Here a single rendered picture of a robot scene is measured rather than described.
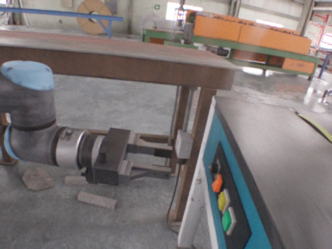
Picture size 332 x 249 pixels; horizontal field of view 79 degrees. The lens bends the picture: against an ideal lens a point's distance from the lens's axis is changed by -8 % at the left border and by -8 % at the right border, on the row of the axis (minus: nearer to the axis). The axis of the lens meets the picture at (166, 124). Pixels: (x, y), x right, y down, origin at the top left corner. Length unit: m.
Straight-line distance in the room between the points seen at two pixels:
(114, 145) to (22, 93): 0.20
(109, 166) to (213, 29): 5.31
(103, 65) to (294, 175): 0.64
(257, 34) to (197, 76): 5.45
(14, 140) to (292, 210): 0.50
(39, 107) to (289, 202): 0.44
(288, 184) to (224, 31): 5.48
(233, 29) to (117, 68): 5.20
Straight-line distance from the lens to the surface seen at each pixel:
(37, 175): 1.45
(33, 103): 0.46
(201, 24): 5.51
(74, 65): 0.80
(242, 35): 5.98
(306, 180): 0.38
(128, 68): 0.77
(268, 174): 0.35
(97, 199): 1.24
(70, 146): 0.47
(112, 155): 0.45
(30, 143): 0.50
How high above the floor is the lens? 0.92
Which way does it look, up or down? 26 degrees down
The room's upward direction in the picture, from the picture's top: 9 degrees clockwise
